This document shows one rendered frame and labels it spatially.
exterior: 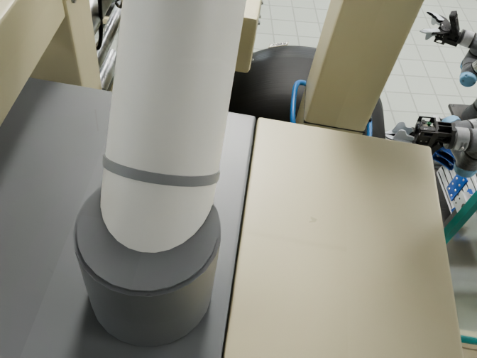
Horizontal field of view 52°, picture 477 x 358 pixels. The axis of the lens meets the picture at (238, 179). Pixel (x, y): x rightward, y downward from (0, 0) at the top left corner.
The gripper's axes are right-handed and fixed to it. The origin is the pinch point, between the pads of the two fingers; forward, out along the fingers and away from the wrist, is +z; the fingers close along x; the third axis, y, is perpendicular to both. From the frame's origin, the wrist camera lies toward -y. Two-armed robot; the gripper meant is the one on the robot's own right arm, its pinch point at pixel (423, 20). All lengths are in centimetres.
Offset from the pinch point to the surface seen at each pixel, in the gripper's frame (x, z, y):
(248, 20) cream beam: -136, 41, -91
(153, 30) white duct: -183, 33, -130
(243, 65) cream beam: -138, 41, -79
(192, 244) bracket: -195, 24, -116
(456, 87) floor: 95, -51, 121
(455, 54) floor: 137, -45, 126
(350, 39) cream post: -143, 20, -101
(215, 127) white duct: -185, 26, -123
